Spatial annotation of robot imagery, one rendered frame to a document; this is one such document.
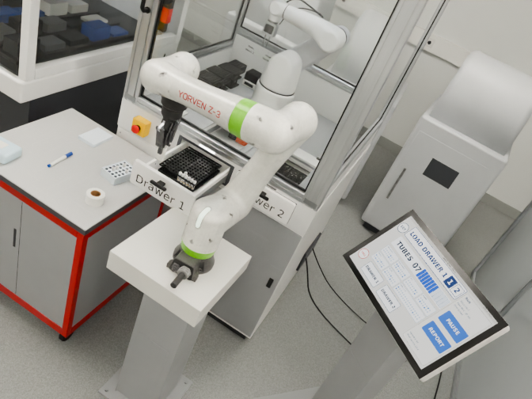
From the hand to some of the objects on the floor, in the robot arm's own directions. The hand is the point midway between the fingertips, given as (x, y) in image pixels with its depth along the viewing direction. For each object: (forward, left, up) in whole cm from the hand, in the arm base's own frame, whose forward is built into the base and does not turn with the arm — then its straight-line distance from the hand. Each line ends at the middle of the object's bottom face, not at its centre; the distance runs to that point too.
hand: (161, 152), depth 183 cm
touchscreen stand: (-2, -104, -103) cm, 146 cm away
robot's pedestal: (-17, -31, -104) cm, 110 cm away
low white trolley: (+9, +37, -103) cm, 110 cm away
